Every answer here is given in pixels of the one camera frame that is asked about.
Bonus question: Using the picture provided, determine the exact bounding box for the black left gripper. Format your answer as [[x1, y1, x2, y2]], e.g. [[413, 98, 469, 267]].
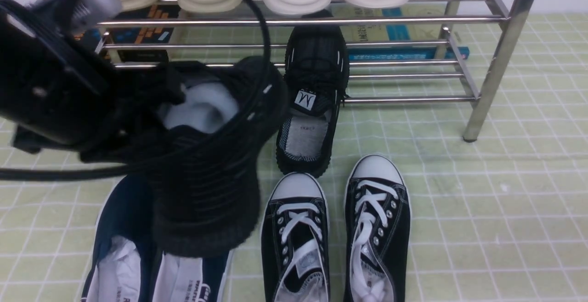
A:
[[78, 61, 193, 165]]

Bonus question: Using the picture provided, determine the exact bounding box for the black mesh sneaker white stuffing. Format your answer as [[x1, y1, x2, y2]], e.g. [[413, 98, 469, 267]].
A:
[[144, 56, 288, 257]]

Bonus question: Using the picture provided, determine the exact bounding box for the black mesh sneaker M tag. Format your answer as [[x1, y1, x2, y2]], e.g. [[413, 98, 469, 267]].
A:
[[276, 23, 350, 178]]

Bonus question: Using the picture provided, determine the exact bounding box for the left navy slip-on shoe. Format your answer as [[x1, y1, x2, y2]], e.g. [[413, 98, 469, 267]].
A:
[[80, 175, 155, 302]]

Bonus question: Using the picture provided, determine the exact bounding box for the navy slip-on shoe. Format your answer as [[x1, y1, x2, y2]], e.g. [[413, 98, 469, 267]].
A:
[[149, 250, 234, 302], [80, 175, 155, 302]]

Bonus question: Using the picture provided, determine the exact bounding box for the right navy slip-on shoe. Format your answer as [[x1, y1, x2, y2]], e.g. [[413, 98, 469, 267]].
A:
[[149, 250, 234, 302]]

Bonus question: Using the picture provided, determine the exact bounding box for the steel shoe rack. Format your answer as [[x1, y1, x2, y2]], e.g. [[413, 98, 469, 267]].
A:
[[94, 0, 535, 142]]

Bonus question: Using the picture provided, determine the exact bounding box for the black orange book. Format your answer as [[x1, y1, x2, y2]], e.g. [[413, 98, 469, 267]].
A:
[[75, 5, 182, 63]]

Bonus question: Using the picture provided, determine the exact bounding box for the left black canvas lace sneaker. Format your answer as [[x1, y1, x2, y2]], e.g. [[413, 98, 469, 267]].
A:
[[260, 173, 330, 302]]

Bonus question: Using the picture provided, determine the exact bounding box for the black canvas lace sneaker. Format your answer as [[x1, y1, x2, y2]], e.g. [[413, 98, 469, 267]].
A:
[[260, 173, 330, 302], [344, 154, 411, 302]]

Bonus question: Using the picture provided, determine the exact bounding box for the right black canvas lace sneaker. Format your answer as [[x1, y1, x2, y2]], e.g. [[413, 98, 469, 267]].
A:
[[344, 154, 411, 302]]

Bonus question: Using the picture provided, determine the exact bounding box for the tan blue book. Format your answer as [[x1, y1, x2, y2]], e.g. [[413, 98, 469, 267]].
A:
[[330, 3, 446, 61]]

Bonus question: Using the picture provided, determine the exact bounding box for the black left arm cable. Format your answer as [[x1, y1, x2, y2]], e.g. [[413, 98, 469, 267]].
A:
[[0, 0, 271, 182]]

